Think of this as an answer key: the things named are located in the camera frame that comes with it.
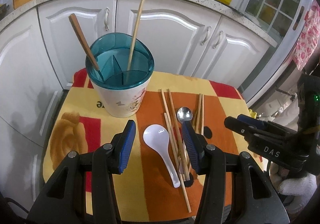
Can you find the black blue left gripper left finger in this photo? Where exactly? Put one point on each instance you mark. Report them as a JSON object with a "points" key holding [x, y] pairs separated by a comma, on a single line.
{"points": [[81, 189]]}

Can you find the white cabinet door middle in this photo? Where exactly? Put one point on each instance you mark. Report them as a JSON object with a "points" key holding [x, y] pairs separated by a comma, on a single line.
{"points": [[176, 32]]}

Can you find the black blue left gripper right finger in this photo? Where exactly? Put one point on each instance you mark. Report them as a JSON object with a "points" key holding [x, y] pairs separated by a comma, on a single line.
{"points": [[235, 188]]}

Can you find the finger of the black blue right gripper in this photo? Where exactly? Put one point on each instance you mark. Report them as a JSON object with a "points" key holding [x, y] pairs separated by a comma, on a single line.
{"points": [[251, 121]]}

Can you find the white cabinet door left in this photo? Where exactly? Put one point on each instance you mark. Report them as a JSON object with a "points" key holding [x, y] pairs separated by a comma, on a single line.
{"points": [[96, 18]]}

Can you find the white cabinet door right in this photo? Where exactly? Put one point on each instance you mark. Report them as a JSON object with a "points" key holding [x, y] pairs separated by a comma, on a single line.
{"points": [[231, 55]]}

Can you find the pink floral cloth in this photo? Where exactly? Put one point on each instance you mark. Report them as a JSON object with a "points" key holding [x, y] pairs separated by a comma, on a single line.
{"points": [[308, 39]]}

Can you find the wooden chopstick short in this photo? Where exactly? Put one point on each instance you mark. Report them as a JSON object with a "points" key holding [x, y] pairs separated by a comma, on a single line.
{"points": [[182, 186]]}

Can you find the brown wooden handled utensil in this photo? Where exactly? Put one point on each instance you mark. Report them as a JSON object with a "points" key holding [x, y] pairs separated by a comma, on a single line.
{"points": [[82, 40]]}

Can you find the colourful orange yellow mat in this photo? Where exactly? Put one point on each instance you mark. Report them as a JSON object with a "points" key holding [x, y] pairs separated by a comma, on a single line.
{"points": [[144, 191]]}

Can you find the white gloved hand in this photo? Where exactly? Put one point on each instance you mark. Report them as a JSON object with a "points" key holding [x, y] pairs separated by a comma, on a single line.
{"points": [[301, 189]]}

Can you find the wooden chopstick long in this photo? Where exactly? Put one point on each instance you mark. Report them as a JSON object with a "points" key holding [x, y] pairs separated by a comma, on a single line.
{"points": [[175, 138]]}

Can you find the metal spoon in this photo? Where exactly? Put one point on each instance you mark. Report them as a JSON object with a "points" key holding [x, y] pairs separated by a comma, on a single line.
{"points": [[184, 114]]}

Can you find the teal white utensil holder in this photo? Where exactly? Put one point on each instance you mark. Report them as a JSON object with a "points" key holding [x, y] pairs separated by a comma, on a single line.
{"points": [[121, 87]]}

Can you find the white cabinet door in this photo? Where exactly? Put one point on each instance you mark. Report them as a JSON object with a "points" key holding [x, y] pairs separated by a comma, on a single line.
{"points": [[231, 55], [176, 32], [96, 18]]}

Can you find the light chopstick in holder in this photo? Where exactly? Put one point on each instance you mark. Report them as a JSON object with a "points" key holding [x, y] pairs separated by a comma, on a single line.
{"points": [[134, 36]]}

